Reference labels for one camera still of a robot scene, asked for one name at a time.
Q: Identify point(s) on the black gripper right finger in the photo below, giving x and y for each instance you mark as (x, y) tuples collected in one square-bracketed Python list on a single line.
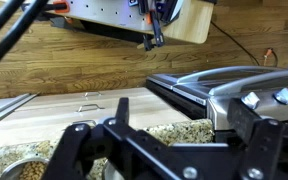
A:
[(264, 146)]

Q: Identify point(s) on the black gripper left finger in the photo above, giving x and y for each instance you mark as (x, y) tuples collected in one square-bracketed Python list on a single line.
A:
[(74, 146)]

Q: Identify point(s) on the pile of chickpeas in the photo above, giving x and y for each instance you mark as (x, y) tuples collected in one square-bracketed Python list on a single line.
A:
[(32, 171)]

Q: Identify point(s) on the silver steel bowl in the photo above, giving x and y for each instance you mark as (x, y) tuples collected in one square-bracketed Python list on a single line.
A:
[(109, 173), (9, 170)]

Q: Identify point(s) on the light wooden base cabinet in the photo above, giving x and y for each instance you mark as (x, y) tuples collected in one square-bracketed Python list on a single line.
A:
[(50, 130)]

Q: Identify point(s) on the stainless steel gas stove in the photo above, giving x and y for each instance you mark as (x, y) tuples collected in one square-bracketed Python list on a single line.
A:
[(217, 86)]

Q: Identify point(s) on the grey metal trim strip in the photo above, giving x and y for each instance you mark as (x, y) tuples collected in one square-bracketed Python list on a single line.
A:
[(4, 108)]

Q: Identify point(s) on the white perforated robot cart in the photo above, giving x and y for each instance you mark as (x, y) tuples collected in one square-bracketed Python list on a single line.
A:
[(117, 13)]

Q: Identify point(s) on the black orange bar clamp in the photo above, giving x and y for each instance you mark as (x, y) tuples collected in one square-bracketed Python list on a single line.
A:
[(60, 6), (157, 30)]

